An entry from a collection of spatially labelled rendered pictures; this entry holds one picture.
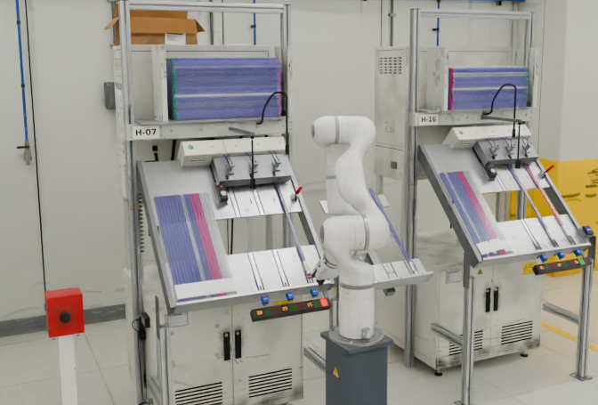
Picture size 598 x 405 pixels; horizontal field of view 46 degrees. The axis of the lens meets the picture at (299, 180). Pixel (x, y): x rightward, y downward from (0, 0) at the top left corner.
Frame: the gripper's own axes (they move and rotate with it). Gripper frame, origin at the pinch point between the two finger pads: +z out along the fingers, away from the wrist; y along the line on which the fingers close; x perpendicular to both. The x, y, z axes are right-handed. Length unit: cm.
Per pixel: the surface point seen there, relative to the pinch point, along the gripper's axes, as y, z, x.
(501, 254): 100, 9, 4
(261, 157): -5, 3, 67
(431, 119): 92, -2, 80
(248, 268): -24.1, 10.0, 15.1
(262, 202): -8.3, 9.7, 46.7
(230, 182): -22, 5, 56
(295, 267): -3.7, 10.0, 12.5
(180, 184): -43, 10, 60
